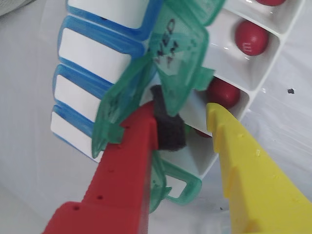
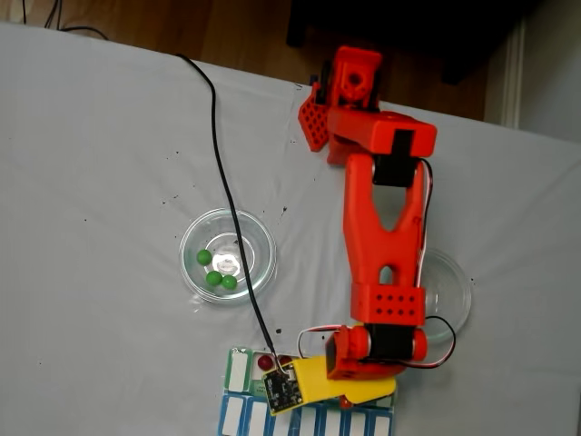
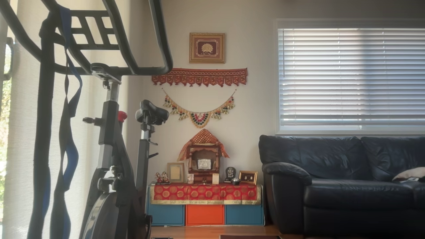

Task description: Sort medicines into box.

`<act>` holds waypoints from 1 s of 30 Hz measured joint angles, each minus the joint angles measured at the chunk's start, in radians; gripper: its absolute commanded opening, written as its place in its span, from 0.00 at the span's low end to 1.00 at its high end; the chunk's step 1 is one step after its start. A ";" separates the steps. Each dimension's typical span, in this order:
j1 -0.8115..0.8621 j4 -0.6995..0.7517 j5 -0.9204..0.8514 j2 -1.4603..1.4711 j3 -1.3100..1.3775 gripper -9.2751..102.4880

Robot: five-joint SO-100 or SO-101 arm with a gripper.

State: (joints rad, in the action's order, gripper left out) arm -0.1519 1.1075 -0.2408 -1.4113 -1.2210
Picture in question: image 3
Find beaded door garland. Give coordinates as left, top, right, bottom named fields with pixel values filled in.
left=162, top=88, right=237, bottom=129

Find orange shrine canopy cloth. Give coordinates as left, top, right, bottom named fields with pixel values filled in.
left=178, top=129, right=229, bottom=162

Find small wooden shrine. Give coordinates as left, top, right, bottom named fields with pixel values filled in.
left=187, top=144, right=221, bottom=184

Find red gold patterned tablecloth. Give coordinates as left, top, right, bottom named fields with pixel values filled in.
left=149, top=184, right=262, bottom=205

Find orange storage cube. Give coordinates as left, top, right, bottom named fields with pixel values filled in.
left=186, top=204, right=225, bottom=226

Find blue storage cube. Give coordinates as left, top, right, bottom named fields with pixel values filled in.
left=226, top=204, right=264, bottom=226
left=148, top=204, right=185, bottom=226

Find black exercise bike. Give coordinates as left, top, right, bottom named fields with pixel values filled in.
left=0, top=0, right=174, bottom=239

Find dark red rug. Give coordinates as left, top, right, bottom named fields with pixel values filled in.
left=219, top=235, right=283, bottom=239

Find black leather sofa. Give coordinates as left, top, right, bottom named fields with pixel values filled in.
left=258, top=134, right=425, bottom=237

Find white window blinds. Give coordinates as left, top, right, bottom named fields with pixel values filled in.
left=278, top=28, right=425, bottom=130

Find white sheer curtain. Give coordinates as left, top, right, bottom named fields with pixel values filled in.
left=3, top=0, right=130, bottom=239

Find beige cushion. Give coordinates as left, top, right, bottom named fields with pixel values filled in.
left=392, top=167, right=425, bottom=182

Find red embroidered wall hanging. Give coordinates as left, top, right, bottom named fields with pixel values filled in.
left=152, top=68, right=248, bottom=87

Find beige photo frame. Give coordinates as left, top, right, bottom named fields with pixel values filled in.
left=167, top=162, right=185, bottom=183

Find gold photo frame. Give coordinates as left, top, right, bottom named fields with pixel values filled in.
left=239, top=170, right=258, bottom=185

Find gold framed wall picture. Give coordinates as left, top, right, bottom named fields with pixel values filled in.
left=189, top=33, right=225, bottom=64

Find white window frame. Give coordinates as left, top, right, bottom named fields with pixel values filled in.
left=275, top=18, right=425, bottom=135

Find black and blue strap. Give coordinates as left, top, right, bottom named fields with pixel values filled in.
left=50, top=5, right=83, bottom=239

